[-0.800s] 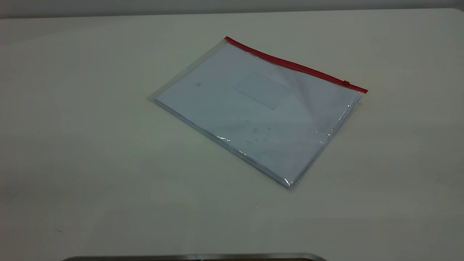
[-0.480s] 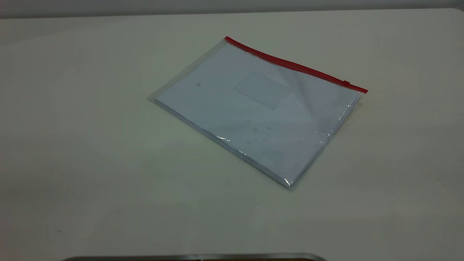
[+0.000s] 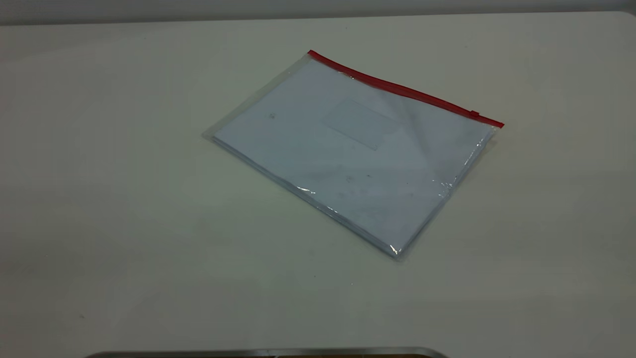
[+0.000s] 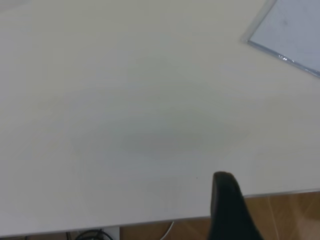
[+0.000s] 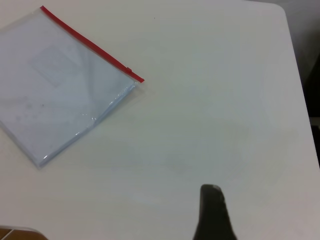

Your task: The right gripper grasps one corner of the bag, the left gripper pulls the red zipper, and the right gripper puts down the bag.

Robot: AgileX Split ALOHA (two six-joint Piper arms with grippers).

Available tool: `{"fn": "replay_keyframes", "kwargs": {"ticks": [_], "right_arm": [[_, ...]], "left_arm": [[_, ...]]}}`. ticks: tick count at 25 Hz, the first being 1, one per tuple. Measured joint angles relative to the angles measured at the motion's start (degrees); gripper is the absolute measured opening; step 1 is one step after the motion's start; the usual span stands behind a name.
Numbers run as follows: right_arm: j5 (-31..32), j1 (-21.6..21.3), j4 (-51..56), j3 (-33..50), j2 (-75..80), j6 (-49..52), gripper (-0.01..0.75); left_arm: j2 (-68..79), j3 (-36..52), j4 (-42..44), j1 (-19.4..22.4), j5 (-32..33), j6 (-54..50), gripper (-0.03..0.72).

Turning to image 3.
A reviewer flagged clear plastic zip bag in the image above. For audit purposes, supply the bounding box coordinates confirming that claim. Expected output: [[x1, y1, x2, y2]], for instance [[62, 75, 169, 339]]
[[201, 49, 505, 263]]

